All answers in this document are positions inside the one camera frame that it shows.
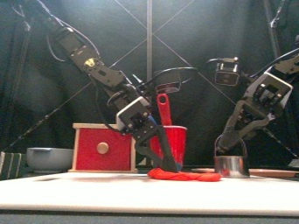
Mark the red dough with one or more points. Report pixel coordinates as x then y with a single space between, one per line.
187 176

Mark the round metal dough cutter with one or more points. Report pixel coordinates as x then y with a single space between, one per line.
231 166

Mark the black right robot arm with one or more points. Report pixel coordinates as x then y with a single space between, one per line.
285 65

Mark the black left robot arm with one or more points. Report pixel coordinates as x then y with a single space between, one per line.
82 57

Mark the wooden drawer box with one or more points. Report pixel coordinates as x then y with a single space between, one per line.
87 126

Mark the red drawer with wooden knob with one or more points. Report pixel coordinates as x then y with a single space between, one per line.
97 159

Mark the grey bowl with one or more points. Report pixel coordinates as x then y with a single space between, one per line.
48 159

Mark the red plastic cup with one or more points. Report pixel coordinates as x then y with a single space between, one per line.
176 141

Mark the blue scoop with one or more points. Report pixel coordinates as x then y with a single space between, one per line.
152 121

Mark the small blue piece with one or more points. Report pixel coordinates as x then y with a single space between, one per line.
179 167

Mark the red spatula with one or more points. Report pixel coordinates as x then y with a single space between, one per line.
164 109

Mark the white cutting board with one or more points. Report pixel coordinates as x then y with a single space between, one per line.
147 194

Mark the dark striped box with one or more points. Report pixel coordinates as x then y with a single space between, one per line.
10 164

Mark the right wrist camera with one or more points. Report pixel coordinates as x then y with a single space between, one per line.
227 76

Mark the vertical metal frame post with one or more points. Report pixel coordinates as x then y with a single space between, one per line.
149 38

